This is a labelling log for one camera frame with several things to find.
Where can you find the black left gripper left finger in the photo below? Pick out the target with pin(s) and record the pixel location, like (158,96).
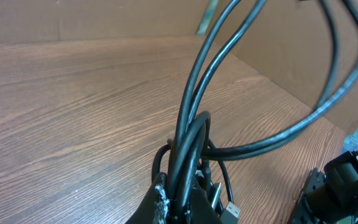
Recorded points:
(155,204)

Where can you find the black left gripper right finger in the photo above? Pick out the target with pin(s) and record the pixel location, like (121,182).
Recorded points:
(199,210)

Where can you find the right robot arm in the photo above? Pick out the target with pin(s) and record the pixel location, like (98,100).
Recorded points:
(330,195)

